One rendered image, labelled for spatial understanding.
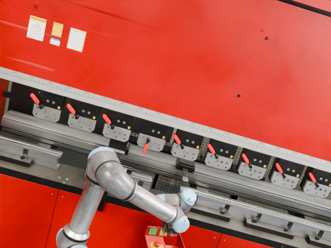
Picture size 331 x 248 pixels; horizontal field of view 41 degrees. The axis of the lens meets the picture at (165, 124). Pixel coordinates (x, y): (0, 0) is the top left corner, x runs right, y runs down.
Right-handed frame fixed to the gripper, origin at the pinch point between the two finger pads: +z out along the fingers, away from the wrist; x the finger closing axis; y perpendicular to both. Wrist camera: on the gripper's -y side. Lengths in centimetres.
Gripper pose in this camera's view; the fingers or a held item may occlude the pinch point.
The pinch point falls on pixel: (164, 230)
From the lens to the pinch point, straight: 236.2
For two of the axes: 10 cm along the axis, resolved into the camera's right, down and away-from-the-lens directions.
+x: 9.4, 1.7, 3.0
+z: -3.3, 6.9, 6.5
